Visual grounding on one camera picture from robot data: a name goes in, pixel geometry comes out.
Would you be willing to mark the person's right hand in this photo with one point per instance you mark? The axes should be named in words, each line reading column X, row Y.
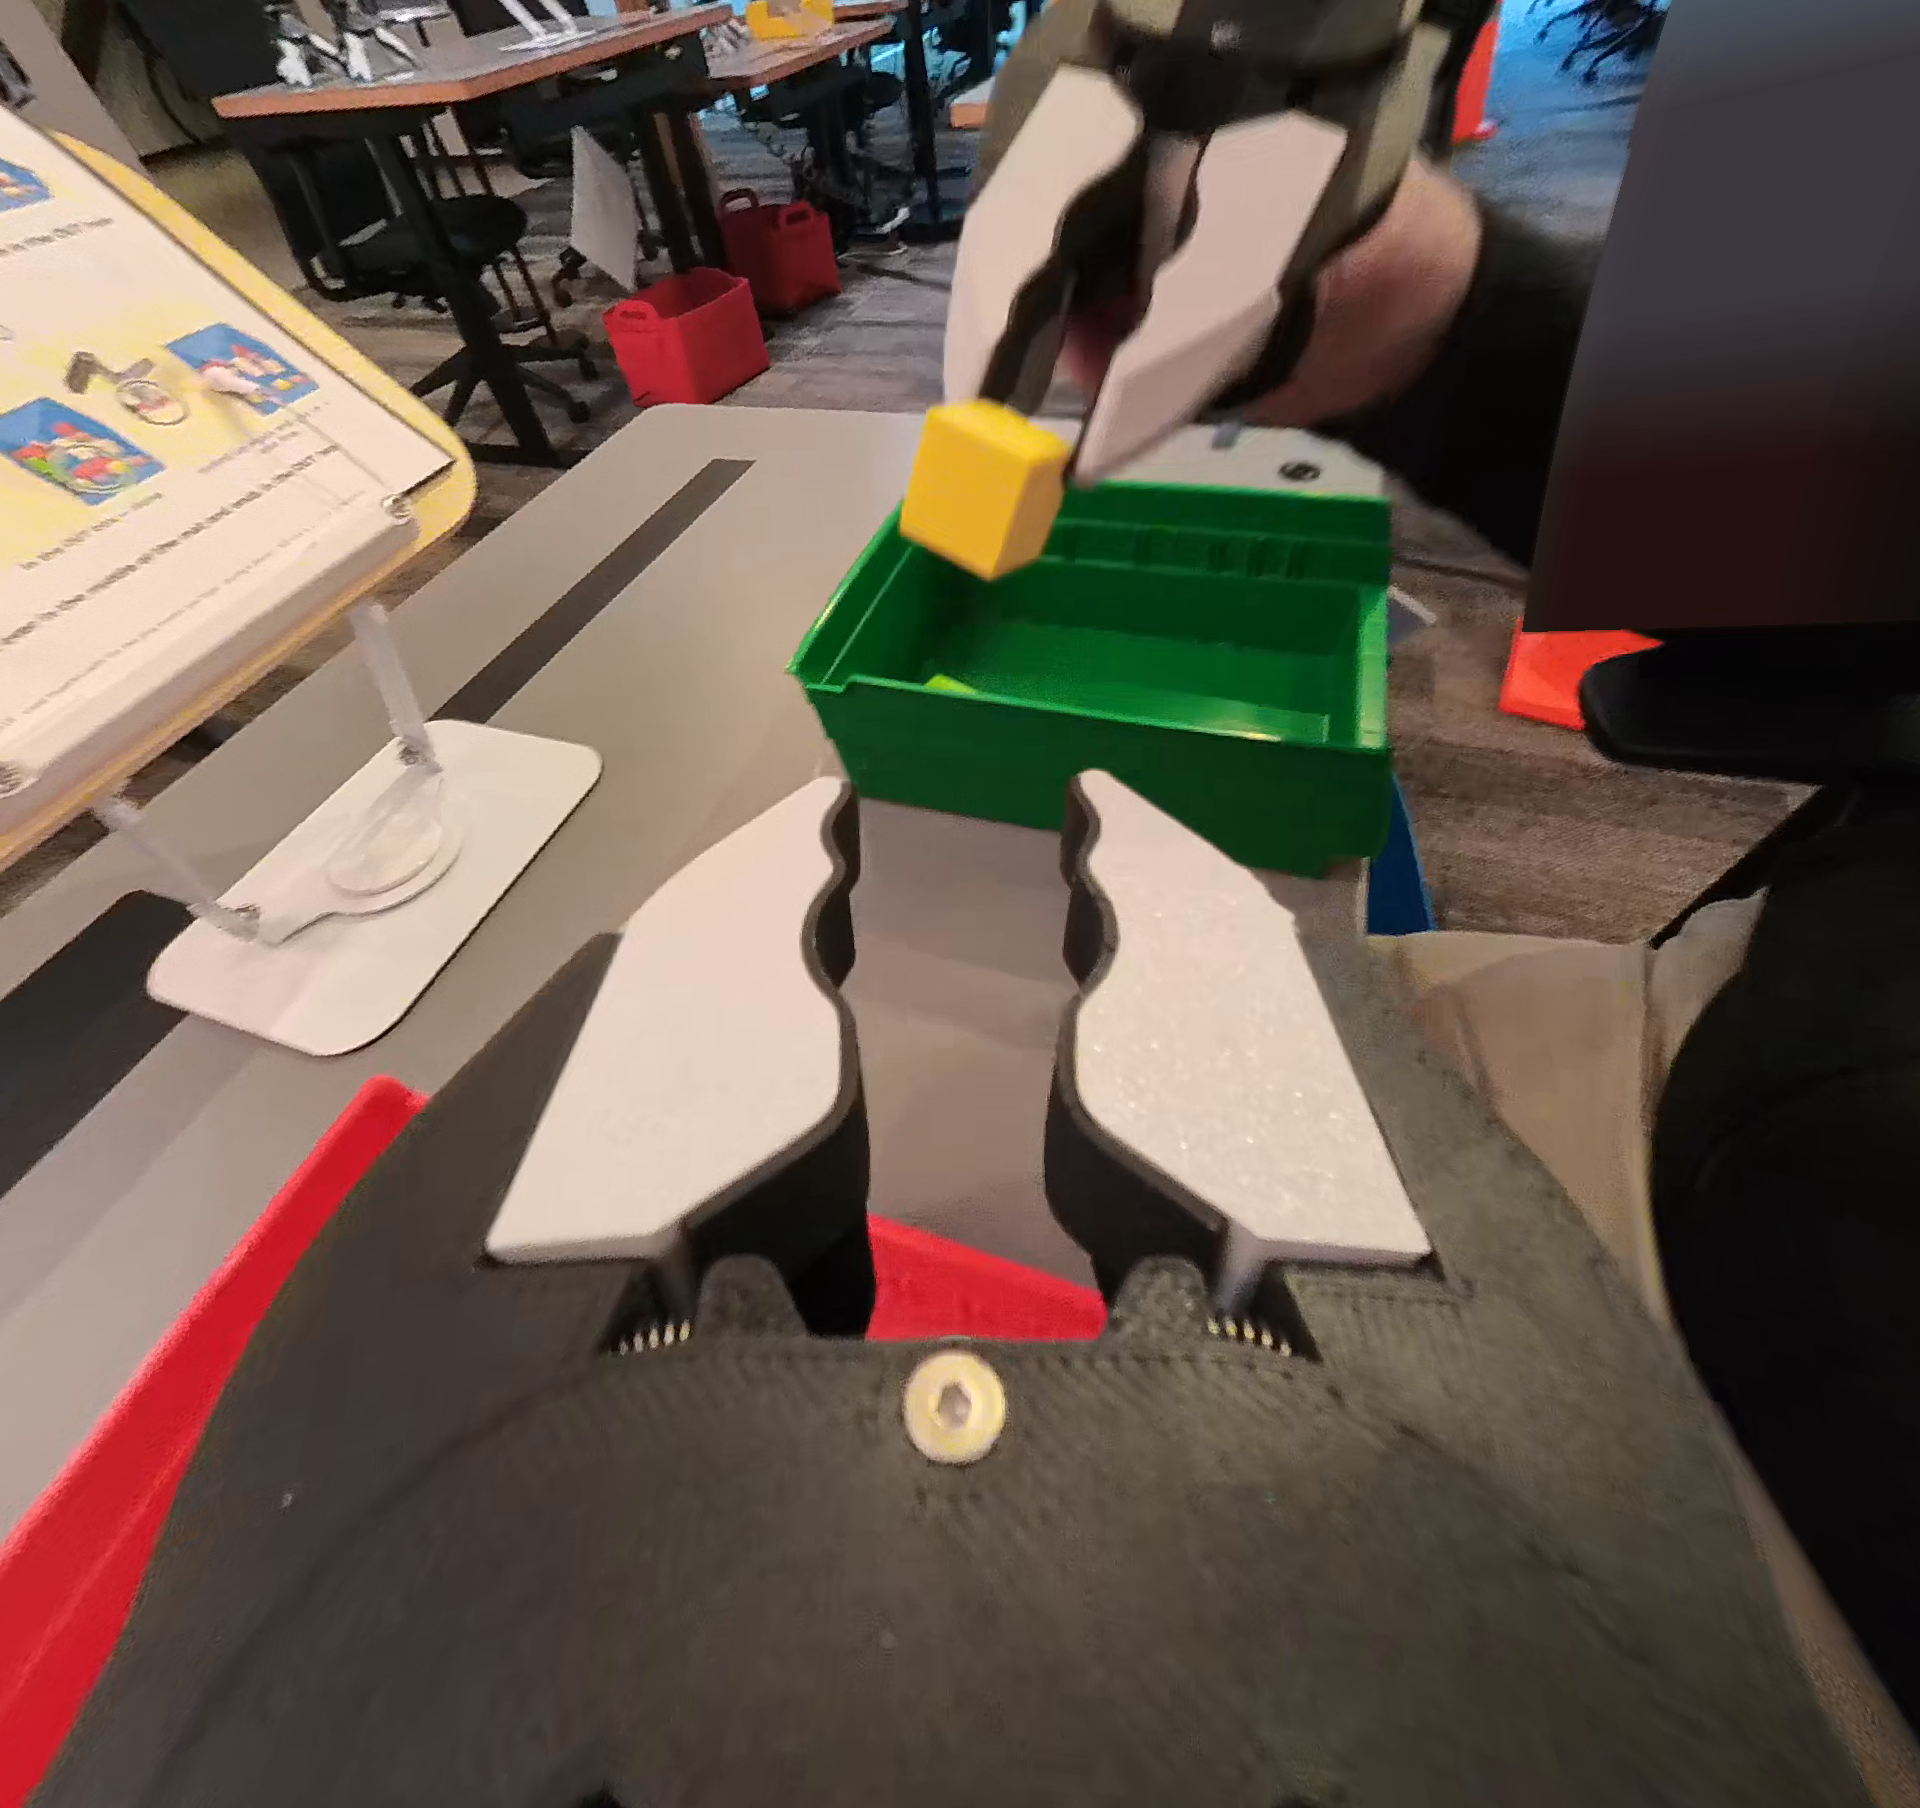
column 1396, row 308

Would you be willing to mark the black office chair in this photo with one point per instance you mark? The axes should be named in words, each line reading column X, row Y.
column 452, row 248

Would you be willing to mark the yellow bin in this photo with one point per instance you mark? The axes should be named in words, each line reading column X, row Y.
column 790, row 16

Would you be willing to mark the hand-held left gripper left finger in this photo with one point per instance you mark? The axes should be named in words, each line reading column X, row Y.
column 691, row 1057

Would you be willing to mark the blue plastic box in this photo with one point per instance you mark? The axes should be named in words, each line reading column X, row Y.
column 1398, row 862

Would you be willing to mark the orange cone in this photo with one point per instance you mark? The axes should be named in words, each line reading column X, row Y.
column 1560, row 675
column 1480, row 77

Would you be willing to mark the white paper sheet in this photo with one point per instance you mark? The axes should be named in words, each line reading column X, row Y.
column 605, row 210

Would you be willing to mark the small red basket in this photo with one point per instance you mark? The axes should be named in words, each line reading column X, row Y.
column 787, row 248

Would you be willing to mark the person's black jacket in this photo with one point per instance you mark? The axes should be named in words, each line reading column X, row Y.
column 1801, row 1164

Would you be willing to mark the red plastic tray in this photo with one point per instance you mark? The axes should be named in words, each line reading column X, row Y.
column 137, row 1389

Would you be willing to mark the green plastic bin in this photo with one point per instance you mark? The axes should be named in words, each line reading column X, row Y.
column 1111, row 774

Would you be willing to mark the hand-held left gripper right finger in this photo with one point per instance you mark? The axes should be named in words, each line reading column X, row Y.
column 1230, row 1075

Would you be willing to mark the large red basket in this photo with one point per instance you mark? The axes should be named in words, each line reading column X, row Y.
column 691, row 338

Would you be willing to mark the person's khaki trouser leg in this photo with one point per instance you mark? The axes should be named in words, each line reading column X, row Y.
column 1531, row 1044

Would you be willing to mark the instruction sign board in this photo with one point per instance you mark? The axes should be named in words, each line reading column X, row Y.
column 181, row 489

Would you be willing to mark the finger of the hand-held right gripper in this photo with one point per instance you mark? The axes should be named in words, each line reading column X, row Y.
column 1034, row 205
column 1237, row 263

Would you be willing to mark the yellow cube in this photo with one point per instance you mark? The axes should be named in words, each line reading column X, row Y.
column 983, row 489

